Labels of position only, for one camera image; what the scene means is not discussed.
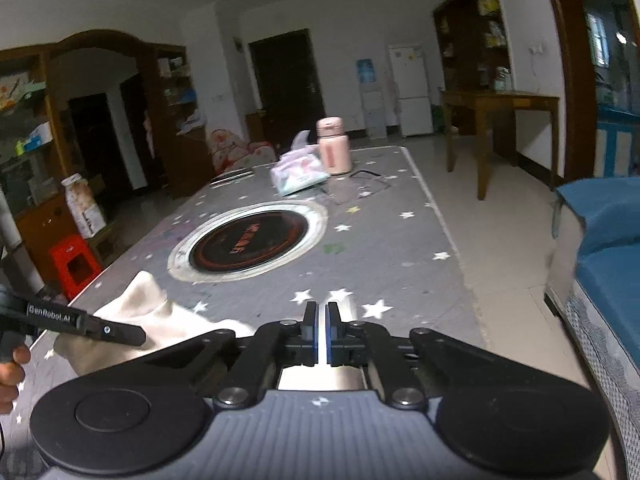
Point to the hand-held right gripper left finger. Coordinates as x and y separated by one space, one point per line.
314 332

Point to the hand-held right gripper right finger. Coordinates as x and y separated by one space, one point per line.
331 332

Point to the cream white garment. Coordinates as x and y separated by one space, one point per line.
150 315

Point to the person's left hand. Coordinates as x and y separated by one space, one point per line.
11 387

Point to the red plastic stool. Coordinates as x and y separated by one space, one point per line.
75 265

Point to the grey star print table cover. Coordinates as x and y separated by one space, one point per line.
390 260

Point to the round black built-in cooktop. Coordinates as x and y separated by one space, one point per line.
250 242

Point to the printed white carton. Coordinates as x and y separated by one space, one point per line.
82 207

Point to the clear plastic sheet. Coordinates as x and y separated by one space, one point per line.
360 190

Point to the soft tissue pack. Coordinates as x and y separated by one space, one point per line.
300 172

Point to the wooden display shelf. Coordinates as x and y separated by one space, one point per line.
30 160

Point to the pink thermos bottle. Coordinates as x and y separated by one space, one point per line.
335 150

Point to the water dispenser with blue bottle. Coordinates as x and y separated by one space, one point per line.
371 105

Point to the wooden shelf beside archway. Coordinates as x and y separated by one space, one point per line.
182 125

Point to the dark wooden door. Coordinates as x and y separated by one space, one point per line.
287 90

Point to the white refrigerator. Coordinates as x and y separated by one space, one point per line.
410 90

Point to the brown wooden side table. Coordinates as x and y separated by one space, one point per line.
500 102

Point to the blue sofa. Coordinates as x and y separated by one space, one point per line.
610 270

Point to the glass jar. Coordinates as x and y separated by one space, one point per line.
502 80

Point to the tall dark wooden cabinet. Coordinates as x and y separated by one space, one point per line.
470 50

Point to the blue and white cabinet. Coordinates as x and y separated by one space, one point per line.
620 145

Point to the white wall socket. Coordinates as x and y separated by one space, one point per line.
537 49

